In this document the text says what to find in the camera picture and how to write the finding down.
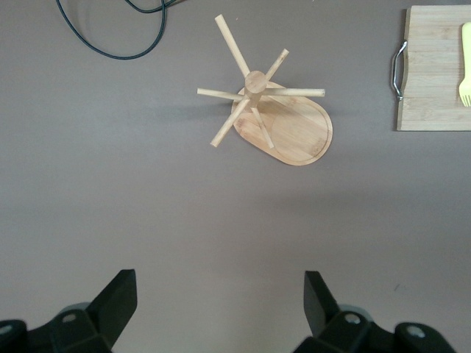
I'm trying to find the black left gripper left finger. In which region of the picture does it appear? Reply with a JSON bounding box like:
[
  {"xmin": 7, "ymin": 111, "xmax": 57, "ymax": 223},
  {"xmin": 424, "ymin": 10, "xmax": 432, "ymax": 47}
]
[{"xmin": 28, "ymin": 268, "xmax": 138, "ymax": 353}]

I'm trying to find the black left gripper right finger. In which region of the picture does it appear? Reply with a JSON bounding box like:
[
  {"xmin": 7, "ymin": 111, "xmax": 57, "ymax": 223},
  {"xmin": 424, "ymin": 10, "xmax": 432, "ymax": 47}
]
[{"xmin": 294, "ymin": 271, "xmax": 397, "ymax": 353}]

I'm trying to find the wooden mug tree stand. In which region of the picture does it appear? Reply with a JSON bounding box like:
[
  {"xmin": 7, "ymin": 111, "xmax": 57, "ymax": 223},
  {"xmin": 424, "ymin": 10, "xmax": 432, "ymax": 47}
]
[{"xmin": 196, "ymin": 14, "xmax": 334, "ymax": 168}]

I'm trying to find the yellow plastic fork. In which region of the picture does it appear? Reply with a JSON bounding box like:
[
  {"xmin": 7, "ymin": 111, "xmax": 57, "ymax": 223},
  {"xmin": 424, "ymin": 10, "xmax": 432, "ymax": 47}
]
[{"xmin": 457, "ymin": 21, "xmax": 471, "ymax": 109}]

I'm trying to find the bamboo cutting board with handle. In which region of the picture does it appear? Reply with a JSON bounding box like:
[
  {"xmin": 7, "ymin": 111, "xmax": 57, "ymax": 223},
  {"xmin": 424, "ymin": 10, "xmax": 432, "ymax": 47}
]
[{"xmin": 389, "ymin": 4, "xmax": 471, "ymax": 132}]

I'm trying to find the black looped cable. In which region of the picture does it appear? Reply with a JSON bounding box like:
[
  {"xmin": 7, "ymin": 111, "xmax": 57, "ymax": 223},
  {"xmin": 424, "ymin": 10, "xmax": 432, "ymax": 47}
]
[{"xmin": 55, "ymin": 0, "xmax": 185, "ymax": 61}]

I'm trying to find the black thin cable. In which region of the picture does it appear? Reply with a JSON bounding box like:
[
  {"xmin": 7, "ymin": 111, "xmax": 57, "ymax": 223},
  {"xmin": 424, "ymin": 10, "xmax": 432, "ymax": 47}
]
[{"xmin": 124, "ymin": 0, "xmax": 167, "ymax": 14}]

